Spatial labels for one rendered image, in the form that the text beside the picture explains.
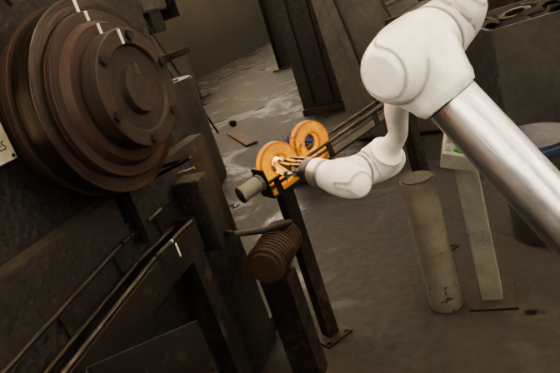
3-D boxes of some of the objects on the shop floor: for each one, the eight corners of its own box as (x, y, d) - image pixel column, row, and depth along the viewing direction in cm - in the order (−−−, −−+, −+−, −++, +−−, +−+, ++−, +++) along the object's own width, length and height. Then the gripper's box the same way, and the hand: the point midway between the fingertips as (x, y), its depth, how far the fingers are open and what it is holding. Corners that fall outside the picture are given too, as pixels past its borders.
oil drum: (463, 67, 540) (447, -18, 515) (463, 56, 592) (448, -22, 566) (525, 52, 517) (510, -38, 491) (519, 42, 568) (506, -39, 543)
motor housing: (288, 388, 172) (238, 252, 157) (306, 344, 191) (262, 219, 176) (325, 389, 167) (276, 248, 152) (339, 343, 186) (297, 214, 171)
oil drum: (148, 204, 422) (106, 102, 396) (182, 176, 474) (147, 84, 448) (209, 194, 398) (168, 85, 373) (238, 165, 450) (204, 67, 424)
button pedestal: (469, 315, 178) (432, 155, 161) (468, 277, 199) (436, 131, 182) (519, 314, 172) (487, 146, 154) (513, 274, 193) (483, 121, 175)
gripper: (301, 191, 154) (258, 177, 173) (332, 173, 161) (287, 161, 180) (295, 169, 152) (252, 157, 171) (327, 151, 158) (282, 142, 177)
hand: (276, 161), depth 172 cm, fingers closed
